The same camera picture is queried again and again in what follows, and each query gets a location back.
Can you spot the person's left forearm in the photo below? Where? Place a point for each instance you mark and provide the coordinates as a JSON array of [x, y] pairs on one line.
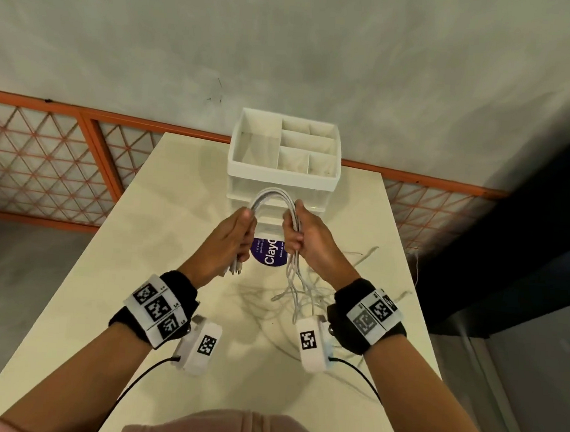
[[73, 383]]

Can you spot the white table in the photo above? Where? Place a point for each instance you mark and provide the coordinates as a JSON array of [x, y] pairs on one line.
[[170, 191]]

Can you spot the dark furniture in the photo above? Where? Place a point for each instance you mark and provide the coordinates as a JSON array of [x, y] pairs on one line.
[[516, 249]]

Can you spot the orange mesh fence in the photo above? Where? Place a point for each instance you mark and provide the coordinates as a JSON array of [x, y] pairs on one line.
[[99, 156]]

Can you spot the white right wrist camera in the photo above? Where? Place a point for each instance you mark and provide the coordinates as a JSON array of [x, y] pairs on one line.
[[310, 344]]

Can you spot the black left marker wristband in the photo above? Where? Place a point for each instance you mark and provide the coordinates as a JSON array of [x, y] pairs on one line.
[[157, 306]]

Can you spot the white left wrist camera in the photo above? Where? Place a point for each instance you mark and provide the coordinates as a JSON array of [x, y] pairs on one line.
[[200, 346]]

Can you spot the person's right forearm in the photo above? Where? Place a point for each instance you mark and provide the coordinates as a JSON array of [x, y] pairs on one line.
[[422, 408]]

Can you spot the person's left hand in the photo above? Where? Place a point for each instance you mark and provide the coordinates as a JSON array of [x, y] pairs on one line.
[[219, 248]]

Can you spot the purple round sticker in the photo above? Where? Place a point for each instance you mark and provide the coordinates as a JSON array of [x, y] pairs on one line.
[[268, 253]]

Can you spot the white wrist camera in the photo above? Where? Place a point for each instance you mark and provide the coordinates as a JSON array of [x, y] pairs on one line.
[[200, 346], [310, 344]]

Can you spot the white drawer organizer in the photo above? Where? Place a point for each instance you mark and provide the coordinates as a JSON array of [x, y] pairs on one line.
[[282, 179]]

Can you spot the person's right hand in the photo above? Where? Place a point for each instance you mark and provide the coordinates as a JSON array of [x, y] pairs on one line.
[[321, 255]]

